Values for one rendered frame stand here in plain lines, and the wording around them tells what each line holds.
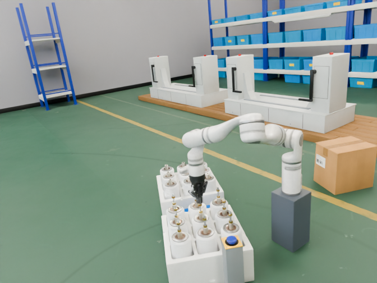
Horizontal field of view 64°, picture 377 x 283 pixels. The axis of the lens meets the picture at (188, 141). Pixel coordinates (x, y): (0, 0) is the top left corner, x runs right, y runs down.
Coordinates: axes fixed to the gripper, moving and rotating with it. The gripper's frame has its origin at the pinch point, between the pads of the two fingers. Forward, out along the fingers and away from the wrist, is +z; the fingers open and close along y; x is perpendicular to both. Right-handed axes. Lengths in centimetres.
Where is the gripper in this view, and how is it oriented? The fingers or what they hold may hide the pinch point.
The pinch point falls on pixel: (199, 199)
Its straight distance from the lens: 147.0
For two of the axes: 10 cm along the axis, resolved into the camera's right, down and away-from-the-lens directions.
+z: 1.0, 9.4, 3.3
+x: -7.7, -1.3, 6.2
